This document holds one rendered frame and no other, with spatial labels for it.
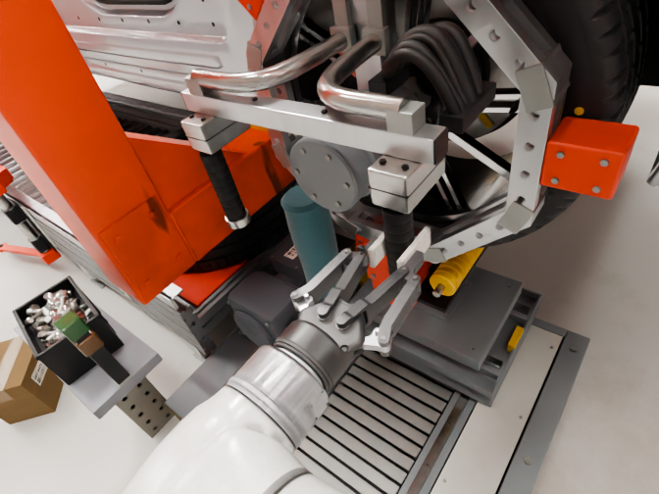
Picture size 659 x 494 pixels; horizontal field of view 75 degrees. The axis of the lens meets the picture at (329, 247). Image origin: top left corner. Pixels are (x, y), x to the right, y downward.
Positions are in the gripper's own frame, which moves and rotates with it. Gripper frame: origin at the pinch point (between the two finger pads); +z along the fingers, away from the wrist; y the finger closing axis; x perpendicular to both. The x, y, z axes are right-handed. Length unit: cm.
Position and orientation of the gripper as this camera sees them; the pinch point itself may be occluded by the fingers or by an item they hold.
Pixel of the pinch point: (400, 246)
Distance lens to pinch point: 54.3
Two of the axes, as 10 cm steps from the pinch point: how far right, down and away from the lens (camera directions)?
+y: 7.8, 3.1, -5.4
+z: 6.0, -6.2, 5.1
